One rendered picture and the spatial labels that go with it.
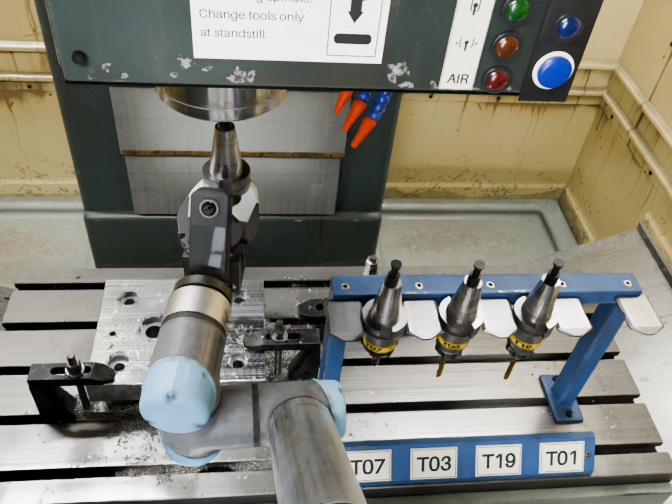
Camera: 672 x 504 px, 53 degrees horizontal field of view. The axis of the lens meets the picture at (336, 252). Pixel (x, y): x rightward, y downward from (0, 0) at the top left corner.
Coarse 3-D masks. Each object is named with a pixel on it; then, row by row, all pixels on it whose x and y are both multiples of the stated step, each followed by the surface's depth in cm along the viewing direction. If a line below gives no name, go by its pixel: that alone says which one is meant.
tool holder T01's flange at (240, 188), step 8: (208, 160) 90; (208, 168) 89; (248, 168) 90; (208, 176) 88; (240, 176) 88; (248, 176) 89; (208, 184) 88; (216, 184) 87; (224, 184) 88; (232, 184) 87; (240, 184) 88; (248, 184) 90; (232, 192) 88; (240, 192) 89
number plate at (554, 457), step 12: (540, 444) 111; (552, 444) 112; (564, 444) 112; (576, 444) 112; (540, 456) 112; (552, 456) 112; (564, 456) 112; (576, 456) 112; (540, 468) 112; (552, 468) 112; (564, 468) 112; (576, 468) 112
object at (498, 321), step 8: (480, 304) 97; (488, 304) 97; (496, 304) 97; (504, 304) 98; (488, 312) 96; (496, 312) 96; (504, 312) 96; (512, 312) 97; (488, 320) 95; (496, 320) 95; (504, 320) 95; (512, 320) 95; (488, 328) 94; (496, 328) 94; (504, 328) 94; (512, 328) 94; (496, 336) 94; (504, 336) 94
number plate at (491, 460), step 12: (504, 444) 111; (516, 444) 111; (480, 456) 110; (492, 456) 110; (504, 456) 111; (516, 456) 111; (480, 468) 110; (492, 468) 111; (504, 468) 111; (516, 468) 111
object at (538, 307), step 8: (544, 280) 91; (536, 288) 92; (544, 288) 91; (552, 288) 90; (528, 296) 94; (536, 296) 92; (544, 296) 91; (552, 296) 91; (528, 304) 94; (536, 304) 93; (544, 304) 92; (552, 304) 92; (528, 312) 94; (536, 312) 93; (544, 312) 93; (552, 312) 94; (536, 320) 94; (544, 320) 94
